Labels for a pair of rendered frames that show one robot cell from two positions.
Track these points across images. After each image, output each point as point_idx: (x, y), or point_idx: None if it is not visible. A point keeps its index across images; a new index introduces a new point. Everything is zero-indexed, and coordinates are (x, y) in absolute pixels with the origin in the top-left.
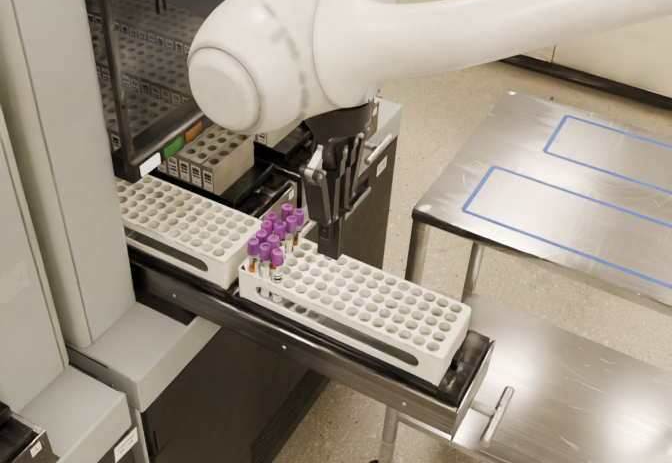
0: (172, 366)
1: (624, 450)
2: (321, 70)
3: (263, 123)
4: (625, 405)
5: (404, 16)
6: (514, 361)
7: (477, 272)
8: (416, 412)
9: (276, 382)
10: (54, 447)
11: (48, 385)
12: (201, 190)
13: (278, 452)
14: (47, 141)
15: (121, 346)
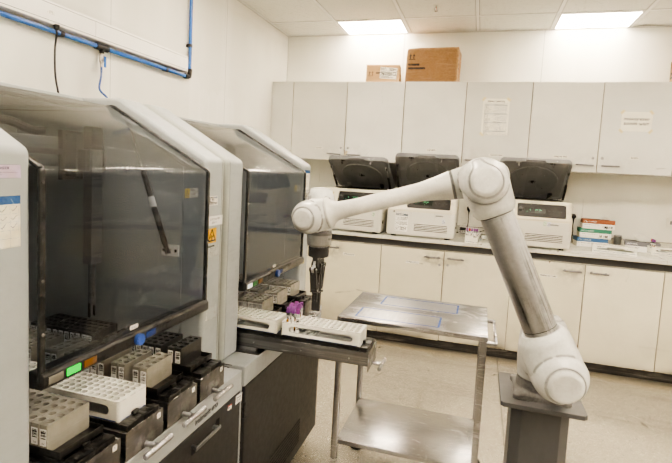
0: (253, 370)
1: (440, 440)
2: (326, 213)
3: (313, 225)
4: (437, 427)
5: (344, 201)
6: (385, 417)
7: (361, 385)
8: (353, 360)
9: (280, 424)
10: None
11: None
12: None
13: None
14: (227, 264)
15: (234, 360)
